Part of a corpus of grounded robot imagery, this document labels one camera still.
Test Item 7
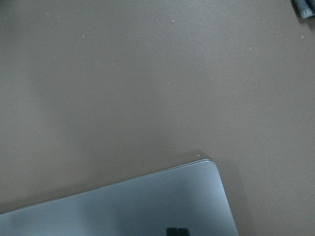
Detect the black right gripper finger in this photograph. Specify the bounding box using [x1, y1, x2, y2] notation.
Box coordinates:
[166, 228, 189, 236]

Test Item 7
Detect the silver laptop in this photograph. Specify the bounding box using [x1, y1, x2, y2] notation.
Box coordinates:
[0, 159, 238, 236]

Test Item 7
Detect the folded grey cloth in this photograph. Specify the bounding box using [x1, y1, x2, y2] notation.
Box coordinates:
[293, 0, 315, 19]

